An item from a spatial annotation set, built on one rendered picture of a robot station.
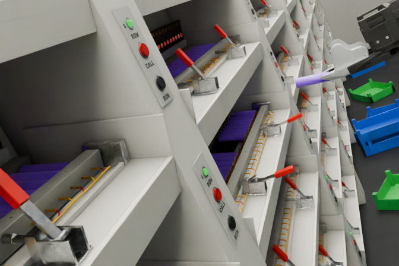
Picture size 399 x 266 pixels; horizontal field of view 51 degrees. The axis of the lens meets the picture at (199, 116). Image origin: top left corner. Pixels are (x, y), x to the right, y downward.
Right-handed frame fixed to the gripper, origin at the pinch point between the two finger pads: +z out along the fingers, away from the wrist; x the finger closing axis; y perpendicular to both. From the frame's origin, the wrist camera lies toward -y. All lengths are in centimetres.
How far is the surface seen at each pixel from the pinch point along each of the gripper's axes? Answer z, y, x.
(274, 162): 16.9, -10.4, 2.4
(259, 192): 17.7, -9.9, 15.1
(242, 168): 20.7, -6.7, 9.3
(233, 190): 20.8, -6.8, 17.8
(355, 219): 23, -69, -66
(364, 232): 25, -84, -80
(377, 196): 16, -78, -94
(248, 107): 26.2, -4.6, -30.2
